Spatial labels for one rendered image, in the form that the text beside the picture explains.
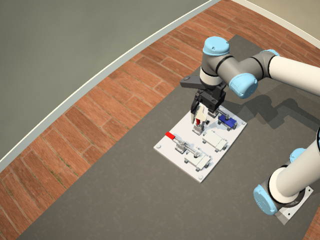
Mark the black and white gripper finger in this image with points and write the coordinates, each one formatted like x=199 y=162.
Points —
x=197 y=111

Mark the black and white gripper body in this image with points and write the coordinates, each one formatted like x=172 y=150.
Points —
x=211 y=97

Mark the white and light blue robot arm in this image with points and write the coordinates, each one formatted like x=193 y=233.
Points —
x=285 y=187

